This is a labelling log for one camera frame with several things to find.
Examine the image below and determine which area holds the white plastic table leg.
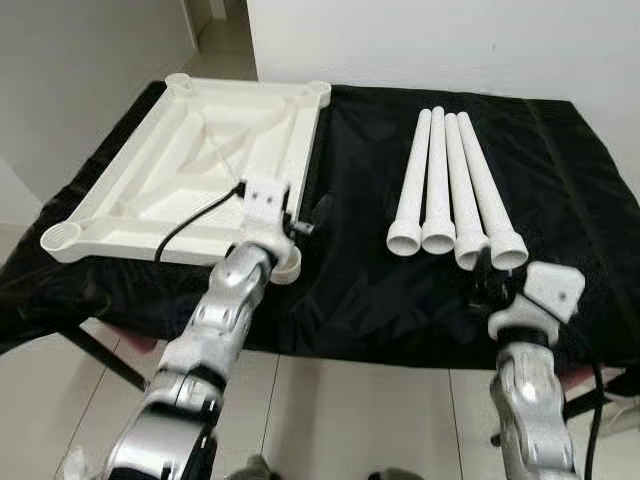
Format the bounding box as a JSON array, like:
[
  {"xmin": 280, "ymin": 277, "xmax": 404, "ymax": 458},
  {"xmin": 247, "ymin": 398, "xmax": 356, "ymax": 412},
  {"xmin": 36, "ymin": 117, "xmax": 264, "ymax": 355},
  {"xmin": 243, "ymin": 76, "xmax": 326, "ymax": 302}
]
[
  {"xmin": 421, "ymin": 105, "xmax": 457, "ymax": 255},
  {"xmin": 456, "ymin": 110, "xmax": 530, "ymax": 271},
  {"xmin": 443, "ymin": 112, "xmax": 491, "ymax": 272},
  {"xmin": 386, "ymin": 107, "xmax": 435, "ymax": 257}
]

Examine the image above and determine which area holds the white plastic children table top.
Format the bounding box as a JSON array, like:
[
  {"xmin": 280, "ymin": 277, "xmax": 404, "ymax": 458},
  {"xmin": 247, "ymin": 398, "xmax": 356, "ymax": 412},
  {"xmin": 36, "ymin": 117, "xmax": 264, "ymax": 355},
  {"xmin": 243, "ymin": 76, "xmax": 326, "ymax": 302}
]
[{"xmin": 40, "ymin": 73, "xmax": 332, "ymax": 286}]

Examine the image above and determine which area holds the pink seat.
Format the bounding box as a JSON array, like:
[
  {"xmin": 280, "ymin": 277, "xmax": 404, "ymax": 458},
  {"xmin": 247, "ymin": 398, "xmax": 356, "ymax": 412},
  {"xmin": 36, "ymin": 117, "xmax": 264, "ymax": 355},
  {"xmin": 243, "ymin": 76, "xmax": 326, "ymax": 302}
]
[{"xmin": 558, "ymin": 360, "xmax": 640, "ymax": 399}]

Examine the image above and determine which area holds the black metal table leg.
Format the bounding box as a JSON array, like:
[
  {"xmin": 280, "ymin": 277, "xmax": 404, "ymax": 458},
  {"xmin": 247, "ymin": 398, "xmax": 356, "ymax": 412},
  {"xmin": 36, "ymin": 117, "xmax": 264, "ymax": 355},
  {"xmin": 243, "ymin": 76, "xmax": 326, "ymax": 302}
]
[
  {"xmin": 60, "ymin": 322, "xmax": 148, "ymax": 393},
  {"xmin": 562, "ymin": 385, "xmax": 640, "ymax": 426}
]

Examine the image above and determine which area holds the grey right robot foot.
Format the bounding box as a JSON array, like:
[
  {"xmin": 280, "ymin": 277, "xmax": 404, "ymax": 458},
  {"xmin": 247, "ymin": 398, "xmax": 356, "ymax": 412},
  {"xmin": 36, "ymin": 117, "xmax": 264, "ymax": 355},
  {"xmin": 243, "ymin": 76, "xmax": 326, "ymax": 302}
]
[{"xmin": 368, "ymin": 468, "xmax": 426, "ymax": 480}]

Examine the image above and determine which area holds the grey robot foot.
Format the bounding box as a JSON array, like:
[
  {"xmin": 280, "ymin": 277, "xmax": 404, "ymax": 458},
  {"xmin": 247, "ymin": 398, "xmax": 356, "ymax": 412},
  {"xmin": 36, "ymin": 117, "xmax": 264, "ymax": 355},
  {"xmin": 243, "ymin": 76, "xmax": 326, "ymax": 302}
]
[
  {"xmin": 226, "ymin": 455, "xmax": 284, "ymax": 480},
  {"xmin": 368, "ymin": 468, "xmax": 426, "ymax": 480}
]

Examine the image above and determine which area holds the grey left robot foot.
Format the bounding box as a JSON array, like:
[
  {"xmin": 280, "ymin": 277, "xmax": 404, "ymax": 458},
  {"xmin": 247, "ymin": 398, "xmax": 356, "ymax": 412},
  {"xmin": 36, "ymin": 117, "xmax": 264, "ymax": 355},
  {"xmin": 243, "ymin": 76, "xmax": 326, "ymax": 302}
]
[{"xmin": 226, "ymin": 455, "xmax": 284, "ymax": 480}]

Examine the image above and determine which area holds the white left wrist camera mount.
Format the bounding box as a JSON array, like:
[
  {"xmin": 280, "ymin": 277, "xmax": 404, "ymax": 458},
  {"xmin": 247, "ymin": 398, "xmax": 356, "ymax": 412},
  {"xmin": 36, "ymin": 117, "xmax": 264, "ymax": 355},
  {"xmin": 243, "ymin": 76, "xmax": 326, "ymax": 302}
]
[{"xmin": 243, "ymin": 175, "xmax": 293, "ymax": 241}]

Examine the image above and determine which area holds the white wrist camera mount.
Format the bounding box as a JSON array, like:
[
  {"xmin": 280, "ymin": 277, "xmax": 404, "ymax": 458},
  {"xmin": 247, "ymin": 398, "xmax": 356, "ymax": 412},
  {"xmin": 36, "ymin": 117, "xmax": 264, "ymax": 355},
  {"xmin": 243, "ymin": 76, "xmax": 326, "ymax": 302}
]
[
  {"xmin": 243, "ymin": 175, "xmax": 293, "ymax": 241},
  {"xmin": 488, "ymin": 262, "xmax": 586, "ymax": 336}
]

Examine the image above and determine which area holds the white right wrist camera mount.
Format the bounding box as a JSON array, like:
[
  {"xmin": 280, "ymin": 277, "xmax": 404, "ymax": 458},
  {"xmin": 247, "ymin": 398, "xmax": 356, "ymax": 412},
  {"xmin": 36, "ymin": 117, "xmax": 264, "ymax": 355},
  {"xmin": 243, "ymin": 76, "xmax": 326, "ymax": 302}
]
[{"xmin": 488, "ymin": 262, "xmax": 586, "ymax": 336}]

